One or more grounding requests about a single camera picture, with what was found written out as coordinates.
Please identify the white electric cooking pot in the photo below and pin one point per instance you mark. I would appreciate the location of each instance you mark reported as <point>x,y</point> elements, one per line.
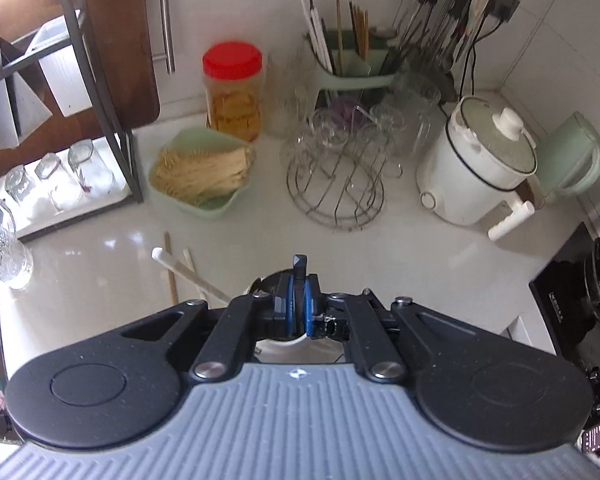
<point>460,180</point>

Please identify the bunch of hanging metal utensils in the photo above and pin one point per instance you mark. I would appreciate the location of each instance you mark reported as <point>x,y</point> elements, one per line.
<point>430,10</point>

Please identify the white drip tray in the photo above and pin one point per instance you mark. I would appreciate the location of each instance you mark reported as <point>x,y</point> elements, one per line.
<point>45,220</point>

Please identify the white square plate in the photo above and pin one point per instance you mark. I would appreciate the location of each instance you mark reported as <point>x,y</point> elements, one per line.
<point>65,80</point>

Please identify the purple glass cup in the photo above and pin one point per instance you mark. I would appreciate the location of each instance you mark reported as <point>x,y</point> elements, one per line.
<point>347,110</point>

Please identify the inverted drinking glass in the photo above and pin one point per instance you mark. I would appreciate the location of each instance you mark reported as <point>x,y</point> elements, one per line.
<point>20,190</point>
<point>92,170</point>
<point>57,185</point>

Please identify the textured glass mug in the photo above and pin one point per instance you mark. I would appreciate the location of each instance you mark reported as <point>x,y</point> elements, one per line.
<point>5,250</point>

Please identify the green cutlery holder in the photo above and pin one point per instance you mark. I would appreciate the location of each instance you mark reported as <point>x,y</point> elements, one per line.
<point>340,80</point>

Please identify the tall clear glass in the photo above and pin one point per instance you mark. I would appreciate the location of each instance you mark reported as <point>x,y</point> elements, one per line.
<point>285,100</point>

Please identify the red lid plastic jar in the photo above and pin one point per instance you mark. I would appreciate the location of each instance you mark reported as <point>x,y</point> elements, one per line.
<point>232,105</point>

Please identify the black chopstick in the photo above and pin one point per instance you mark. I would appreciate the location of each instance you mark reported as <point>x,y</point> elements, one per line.
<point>300,265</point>

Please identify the pale green electric kettle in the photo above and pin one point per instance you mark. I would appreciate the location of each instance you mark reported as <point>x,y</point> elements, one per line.
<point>575,160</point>

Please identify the black induction cooktop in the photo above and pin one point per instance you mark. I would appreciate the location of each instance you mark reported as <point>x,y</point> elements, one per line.
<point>555,290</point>

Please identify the black metal dish rack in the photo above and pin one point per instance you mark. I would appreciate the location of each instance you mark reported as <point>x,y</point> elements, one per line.
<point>125,160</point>

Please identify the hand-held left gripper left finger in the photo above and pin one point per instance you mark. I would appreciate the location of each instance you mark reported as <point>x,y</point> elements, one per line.
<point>291,310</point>

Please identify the light wooden chopstick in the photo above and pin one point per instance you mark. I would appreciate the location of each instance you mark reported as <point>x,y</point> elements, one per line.
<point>170,270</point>

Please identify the white chopstick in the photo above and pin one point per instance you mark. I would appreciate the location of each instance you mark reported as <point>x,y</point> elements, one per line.
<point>190,274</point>
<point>191,262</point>

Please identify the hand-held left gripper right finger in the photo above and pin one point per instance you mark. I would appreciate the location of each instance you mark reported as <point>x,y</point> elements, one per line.
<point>306,310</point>

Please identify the brown wooden cutting board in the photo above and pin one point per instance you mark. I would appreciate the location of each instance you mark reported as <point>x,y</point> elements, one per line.
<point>115,35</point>

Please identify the clear stemmed glass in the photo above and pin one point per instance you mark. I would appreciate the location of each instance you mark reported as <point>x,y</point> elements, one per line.
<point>327,130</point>
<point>387,120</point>

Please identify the green plastic basket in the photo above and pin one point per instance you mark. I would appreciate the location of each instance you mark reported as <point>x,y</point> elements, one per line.
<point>215,210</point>

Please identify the bunch of mixed chopsticks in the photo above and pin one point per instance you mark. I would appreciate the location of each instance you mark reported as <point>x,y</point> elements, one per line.
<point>315,35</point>

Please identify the grey square plate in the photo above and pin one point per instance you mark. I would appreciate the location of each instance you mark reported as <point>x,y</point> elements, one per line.
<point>30,105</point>

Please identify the white ceramic mug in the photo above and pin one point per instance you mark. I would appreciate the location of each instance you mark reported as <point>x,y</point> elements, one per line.
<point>280,344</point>

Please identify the textured glass pitcher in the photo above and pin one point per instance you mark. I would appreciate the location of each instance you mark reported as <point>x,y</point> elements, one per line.
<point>420,110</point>

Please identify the bundle of pale dried strands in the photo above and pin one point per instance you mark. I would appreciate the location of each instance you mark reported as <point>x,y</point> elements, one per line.
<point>200,170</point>

